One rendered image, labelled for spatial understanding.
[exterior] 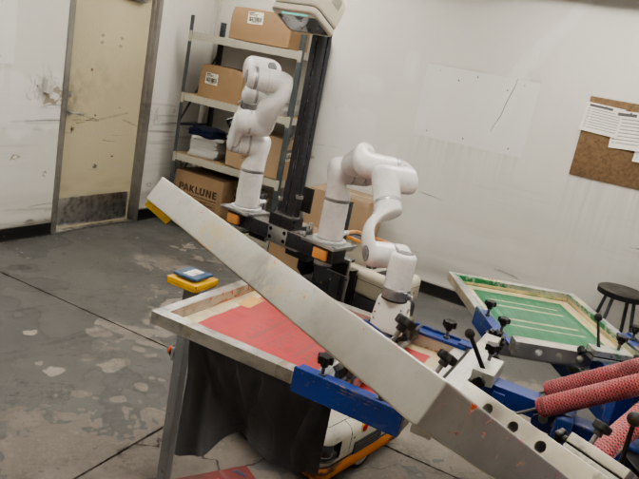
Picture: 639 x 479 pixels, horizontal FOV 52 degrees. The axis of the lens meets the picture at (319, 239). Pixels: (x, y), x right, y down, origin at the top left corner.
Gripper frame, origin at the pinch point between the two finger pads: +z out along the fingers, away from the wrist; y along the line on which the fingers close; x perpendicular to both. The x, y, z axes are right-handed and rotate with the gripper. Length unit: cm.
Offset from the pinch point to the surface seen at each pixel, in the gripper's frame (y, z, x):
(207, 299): 57, 3, 7
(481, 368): -28.5, -6.0, 3.9
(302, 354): 19.0, 6.0, 11.5
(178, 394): 76, 51, -11
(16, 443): 148, 101, -3
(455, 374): -22.9, -2.4, 5.6
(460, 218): 79, 25, -380
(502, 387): -34.6, -2.4, 2.2
